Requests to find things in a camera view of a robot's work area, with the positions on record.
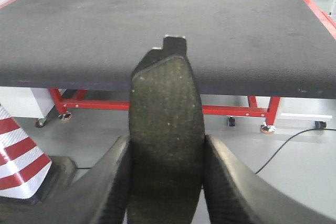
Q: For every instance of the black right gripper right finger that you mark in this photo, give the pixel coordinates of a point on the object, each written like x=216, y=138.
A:
x=235, y=194

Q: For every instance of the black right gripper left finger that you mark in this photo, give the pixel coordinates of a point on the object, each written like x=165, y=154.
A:
x=99, y=196

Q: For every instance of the grey brake pad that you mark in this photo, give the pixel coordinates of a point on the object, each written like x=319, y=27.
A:
x=167, y=132

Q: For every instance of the black conveyor belt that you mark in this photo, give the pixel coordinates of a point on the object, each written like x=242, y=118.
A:
x=168, y=30

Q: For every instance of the left striped traffic cone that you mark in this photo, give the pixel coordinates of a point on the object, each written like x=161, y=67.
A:
x=28, y=175

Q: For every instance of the white panel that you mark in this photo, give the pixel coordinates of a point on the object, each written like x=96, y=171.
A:
x=33, y=103

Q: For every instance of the red conveyor frame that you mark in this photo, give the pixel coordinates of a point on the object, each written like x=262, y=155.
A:
x=92, y=103

